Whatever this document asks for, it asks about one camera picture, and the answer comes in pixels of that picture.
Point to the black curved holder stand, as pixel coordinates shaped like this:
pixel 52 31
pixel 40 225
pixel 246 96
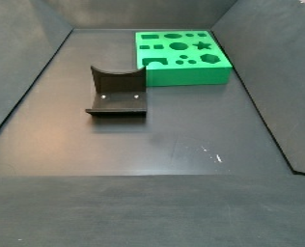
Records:
pixel 119 92

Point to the green shape sorter block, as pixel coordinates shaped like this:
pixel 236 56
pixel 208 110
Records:
pixel 180 58

